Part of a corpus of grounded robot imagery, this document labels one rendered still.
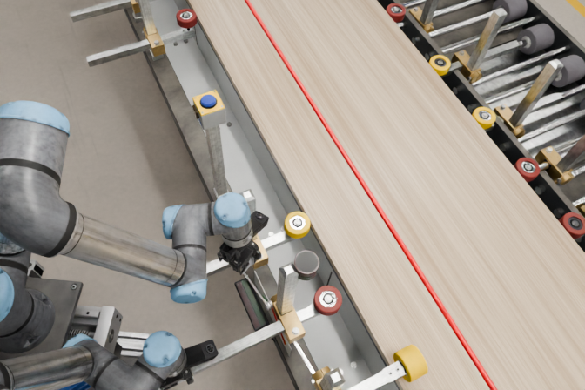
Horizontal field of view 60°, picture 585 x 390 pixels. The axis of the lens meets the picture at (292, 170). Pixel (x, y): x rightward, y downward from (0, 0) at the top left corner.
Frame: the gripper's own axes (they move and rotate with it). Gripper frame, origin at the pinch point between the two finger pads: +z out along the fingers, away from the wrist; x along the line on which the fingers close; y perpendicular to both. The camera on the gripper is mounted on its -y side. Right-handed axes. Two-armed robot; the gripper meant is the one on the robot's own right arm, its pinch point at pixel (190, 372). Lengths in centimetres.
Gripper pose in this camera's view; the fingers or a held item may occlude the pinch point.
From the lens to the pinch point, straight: 151.0
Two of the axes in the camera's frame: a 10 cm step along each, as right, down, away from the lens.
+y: -9.0, 3.5, -2.7
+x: 4.4, 7.8, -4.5
